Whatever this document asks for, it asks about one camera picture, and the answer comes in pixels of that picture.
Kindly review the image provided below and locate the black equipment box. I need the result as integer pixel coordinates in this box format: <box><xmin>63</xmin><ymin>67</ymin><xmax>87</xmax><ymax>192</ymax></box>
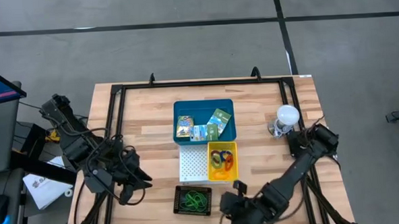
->
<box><xmin>17</xmin><ymin>121</ymin><xmax>54</xmax><ymax>158</ymax></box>

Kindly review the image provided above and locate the grey round bulb base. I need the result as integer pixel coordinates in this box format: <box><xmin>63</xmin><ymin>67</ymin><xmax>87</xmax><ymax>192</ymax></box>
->
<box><xmin>266</xmin><ymin>117</ymin><xmax>291</xmax><ymax>139</ymax></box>

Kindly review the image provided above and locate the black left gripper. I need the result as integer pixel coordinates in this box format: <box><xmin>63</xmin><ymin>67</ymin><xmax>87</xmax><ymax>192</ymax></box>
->
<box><xmin>112</xmin><ymin>149</ymin><xmax>154</xmax><ymax>206</ymax></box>

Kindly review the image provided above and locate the large white paper sheet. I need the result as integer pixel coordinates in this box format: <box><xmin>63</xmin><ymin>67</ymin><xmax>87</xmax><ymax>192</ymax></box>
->
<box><xmin>22</xmin><ymin>171</ymin><xmax>75</xmax><ymax>211</ymax></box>

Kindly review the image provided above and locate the white coiled cord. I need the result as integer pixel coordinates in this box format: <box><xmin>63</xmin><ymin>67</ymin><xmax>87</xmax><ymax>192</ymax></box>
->
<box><xmin>273</xmin><ymin>124</ymin><xmax>290</xmax><ymax>138</ymax></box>

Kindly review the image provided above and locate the yellow green crayon box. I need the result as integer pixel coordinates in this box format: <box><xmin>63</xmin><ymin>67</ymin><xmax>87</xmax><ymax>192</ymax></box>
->
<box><xmin>175</xmin><ymin>114</ymin><xmax>195</xmax><ymax>139</ymax></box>

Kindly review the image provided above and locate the black crossbar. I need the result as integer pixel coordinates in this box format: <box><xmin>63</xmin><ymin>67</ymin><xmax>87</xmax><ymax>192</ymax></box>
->
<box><xmin>8</xmin><ymin>149</ymin><xmax>79</xmax><ymax>188</ymax></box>

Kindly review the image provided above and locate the dark cable beside frame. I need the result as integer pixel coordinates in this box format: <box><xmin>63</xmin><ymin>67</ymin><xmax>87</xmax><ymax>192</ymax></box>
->
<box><xmin>70</xmin><ymin>180</ymin><xmax>100</xmax><ymax>224</ymax></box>

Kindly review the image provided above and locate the white light bulb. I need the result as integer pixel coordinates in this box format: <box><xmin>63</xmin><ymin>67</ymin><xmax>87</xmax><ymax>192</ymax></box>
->
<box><xmin>276</xmin><ymin>103</ymin><xmax>301</xmax><ymax>127</ymax></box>

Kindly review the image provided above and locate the yellow cable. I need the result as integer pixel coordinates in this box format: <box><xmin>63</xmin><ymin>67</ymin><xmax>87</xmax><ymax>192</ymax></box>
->
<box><xmin>44</xmin><ymin>130</ymin><xmax>61</xmax><ymax>143</ymax></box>

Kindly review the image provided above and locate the green blue card pack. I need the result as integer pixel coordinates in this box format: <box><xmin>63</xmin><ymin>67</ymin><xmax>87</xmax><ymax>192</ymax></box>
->
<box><xmin>206</xmin><ymin>107</ymin><xmax>233</xmax><ymax>138</ymax></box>
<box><xmin>189</xmin><ymin>123</ymin><xmax>219</xmax><ymax>142</ymax></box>

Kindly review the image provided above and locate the black slotted plastic basket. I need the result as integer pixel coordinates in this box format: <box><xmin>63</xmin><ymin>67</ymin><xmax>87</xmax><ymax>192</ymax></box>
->
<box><xmin>172</xmin><ymin>184</ymin><xmax>214</xmax><ymax>218</ymax></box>

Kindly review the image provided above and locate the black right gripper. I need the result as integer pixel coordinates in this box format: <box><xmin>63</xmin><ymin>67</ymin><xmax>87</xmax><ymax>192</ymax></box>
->
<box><xmin>218</xmin><ymin>179</ymin><xmax>269</xmax><ymax>224</ymax></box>

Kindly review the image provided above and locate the small white paper sheet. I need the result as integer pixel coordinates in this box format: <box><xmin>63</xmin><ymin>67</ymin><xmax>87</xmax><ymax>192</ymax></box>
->
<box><xmin>48</xmin><ymin>155</ymin><xmax>66</xmax><ymax>169</ymax></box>

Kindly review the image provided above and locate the white perforated metal shelf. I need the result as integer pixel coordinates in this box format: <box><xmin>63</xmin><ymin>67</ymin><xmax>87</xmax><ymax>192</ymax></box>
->
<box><xmin>177</xmin><ymin>143</ymin><xmax>231</xmax><ymax>187</ymax></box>

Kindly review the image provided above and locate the yellow slotted plastic basket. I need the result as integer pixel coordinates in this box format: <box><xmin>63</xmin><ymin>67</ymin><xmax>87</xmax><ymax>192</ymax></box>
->
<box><xmin>206</xmin><ymin>140</ymin><xmax>239</xmax><ymax>183</ymax></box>

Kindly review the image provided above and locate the blue plastic bin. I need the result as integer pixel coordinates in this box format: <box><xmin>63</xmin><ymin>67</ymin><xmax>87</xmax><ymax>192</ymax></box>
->
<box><xmin>171</xmin><ymin>98</ymin><xmax>238</xmax><ymax>147</ymax></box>

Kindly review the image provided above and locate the black aluminium table frame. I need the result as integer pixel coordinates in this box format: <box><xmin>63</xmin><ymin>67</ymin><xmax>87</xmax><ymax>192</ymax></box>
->
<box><xmin>58</xmin><ymin>72</ymin><xmax>360</xmax><ymax>224</ymax></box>

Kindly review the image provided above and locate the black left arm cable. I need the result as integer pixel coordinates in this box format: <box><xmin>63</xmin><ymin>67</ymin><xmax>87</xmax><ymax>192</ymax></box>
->
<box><xmin>84</xmin><ymin>134</ymin><xmax>148</xmax><ymax>208</ymax></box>

